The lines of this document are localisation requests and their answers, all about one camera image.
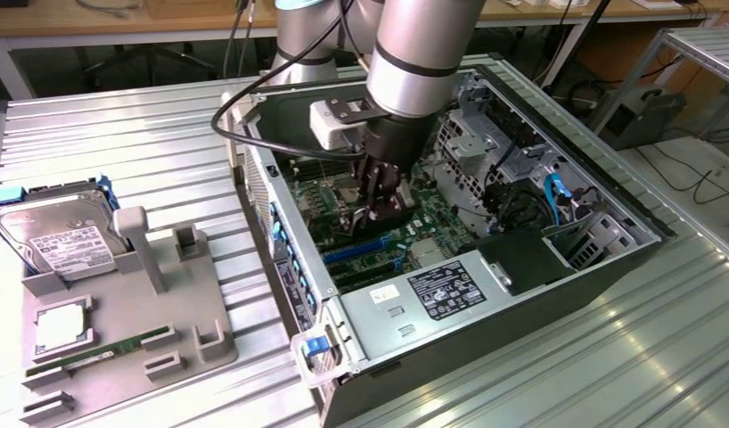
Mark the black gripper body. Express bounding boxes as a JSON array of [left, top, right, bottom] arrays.
[[361, 111, 443, 174]]

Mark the graphics card with metal bracket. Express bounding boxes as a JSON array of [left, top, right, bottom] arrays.
[[337, 177, 417, 243]]

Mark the CPU socket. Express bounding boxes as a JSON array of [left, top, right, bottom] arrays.
[[330, 180, 365, 202]]

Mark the black RAM slot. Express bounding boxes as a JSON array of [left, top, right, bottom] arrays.
[[291, 155, 357, 181]]

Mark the metal disk bay cage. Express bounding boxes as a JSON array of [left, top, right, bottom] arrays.
[[433, 73, 556, 182]]

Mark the green motherboard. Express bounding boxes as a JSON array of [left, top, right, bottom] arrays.
[[285, 155, 479, 292]]

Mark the blue expansion slot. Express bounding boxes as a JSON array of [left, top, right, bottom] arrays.
[[322, 235, 390, 265]]

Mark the silver chipset heatsink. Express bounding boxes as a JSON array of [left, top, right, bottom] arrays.
[[410, 243, 459, 265]]

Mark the black expansion slot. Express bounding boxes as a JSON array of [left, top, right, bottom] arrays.
[[330, 260, 402, 289]]

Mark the grey power supply unit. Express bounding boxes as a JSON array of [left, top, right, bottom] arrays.
[[337, 249, 514, 361]]

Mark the open black PC case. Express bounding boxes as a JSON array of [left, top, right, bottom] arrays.
[[219, 53, 678, 428]]

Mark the blue case latch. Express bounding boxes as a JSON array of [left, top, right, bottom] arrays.
[[301, 336, 330, 358]]

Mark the black box on floor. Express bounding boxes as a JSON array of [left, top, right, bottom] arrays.
[[600, 88, 687, 151]]

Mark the grey parts rack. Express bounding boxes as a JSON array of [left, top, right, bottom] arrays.
[[15, 205, 239, 424]]

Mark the hard disk with blue carrier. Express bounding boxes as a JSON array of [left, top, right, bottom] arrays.
[[0, 176, 131, 283]]

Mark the green RAM stick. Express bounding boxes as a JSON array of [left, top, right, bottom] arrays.
[[25, 327, 170, 372]]

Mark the CPU with silver lid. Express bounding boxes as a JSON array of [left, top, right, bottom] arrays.
[[34, 307, 86, 350]]

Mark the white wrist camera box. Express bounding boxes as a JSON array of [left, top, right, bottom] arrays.
[[307, 97, 391, 151]]

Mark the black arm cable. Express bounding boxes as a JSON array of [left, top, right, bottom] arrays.
[[210, 0, 369, 161]]

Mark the black wire bundle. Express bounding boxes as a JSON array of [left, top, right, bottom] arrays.
[[481, 177, 548, 229]]

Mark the blue wire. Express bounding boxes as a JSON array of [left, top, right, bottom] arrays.
[[542, 172, 570, 220]]

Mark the wooden desk with metal frame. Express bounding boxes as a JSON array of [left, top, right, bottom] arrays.
[[0, 0, 724, 102]]

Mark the metal slat table frame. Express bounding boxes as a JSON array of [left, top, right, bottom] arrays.
[[592, 27, 729, 135]]

